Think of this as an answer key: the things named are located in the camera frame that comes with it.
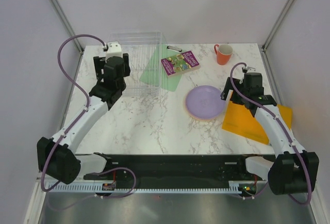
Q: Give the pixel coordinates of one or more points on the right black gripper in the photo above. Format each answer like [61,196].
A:
[224,93]

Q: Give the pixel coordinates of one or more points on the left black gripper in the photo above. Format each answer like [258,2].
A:
[98,63]

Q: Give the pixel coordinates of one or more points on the purple plate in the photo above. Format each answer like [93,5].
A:
[205,101]

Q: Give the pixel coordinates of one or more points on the pink plate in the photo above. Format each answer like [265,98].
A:
[194,117]

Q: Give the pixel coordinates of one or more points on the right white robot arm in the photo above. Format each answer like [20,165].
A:
[294,169]

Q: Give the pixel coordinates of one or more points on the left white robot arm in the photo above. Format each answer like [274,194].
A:
[56,155]

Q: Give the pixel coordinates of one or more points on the clear acrylic dish rack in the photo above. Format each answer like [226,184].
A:
[145,51]

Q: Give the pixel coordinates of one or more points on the orange mug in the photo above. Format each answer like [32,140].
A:
[223,53]

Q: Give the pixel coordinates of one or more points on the green clipboard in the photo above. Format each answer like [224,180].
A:
[165,77]

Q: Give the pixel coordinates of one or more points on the purple paperback book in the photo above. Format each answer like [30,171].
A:
[180,63]

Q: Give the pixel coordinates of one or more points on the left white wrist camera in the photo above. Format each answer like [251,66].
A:
[112,49]

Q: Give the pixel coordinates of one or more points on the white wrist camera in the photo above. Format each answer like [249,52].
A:
[246,69]
[112,49]

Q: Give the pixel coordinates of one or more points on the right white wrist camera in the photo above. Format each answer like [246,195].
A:
[246,69]

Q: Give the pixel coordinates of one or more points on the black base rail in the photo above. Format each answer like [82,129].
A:
[174,171]

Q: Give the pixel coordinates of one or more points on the white slotted cable duct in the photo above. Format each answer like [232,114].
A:
[107,188]

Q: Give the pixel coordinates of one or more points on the left aluminium frame post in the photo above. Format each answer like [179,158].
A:
[62,17]

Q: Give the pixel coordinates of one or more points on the aluminium frame post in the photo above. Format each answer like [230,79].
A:
[281,17]
[62,17]

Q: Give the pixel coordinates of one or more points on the right aluminium frame post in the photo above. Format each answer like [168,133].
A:
[281,17]

